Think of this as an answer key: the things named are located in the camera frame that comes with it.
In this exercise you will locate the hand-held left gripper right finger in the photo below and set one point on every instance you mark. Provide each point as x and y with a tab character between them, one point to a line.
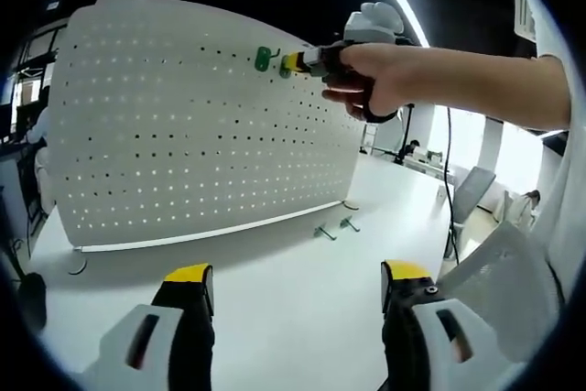
412	345

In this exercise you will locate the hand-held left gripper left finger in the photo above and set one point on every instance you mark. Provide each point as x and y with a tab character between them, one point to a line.
183	345

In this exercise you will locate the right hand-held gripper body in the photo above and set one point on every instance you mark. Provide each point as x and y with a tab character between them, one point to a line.
373	24

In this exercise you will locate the white perforated mounting plate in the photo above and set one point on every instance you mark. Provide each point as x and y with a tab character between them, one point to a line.
183	157

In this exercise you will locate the person's right hand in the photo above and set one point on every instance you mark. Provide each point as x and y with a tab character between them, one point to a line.
380	66

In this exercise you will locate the white mesh office chair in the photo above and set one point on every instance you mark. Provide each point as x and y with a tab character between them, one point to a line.
499	281

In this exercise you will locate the white ceiling air conditioner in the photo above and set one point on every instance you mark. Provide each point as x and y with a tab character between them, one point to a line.
524	11

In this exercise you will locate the black computer mouse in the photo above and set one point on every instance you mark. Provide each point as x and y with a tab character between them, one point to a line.
33	301

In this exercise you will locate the person's upper body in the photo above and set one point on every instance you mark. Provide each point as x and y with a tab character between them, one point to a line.
567	189

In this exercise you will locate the black computer monitor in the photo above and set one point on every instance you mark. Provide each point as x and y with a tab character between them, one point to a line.
23	121

